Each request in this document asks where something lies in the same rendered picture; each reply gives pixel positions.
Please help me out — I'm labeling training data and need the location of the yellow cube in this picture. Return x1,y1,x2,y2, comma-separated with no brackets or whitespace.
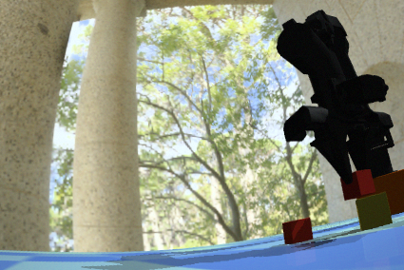
356,192,393,231

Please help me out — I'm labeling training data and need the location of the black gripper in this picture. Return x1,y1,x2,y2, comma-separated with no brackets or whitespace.
283,74,394,184

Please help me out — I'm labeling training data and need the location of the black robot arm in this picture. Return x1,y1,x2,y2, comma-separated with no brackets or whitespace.
276,10,397,178

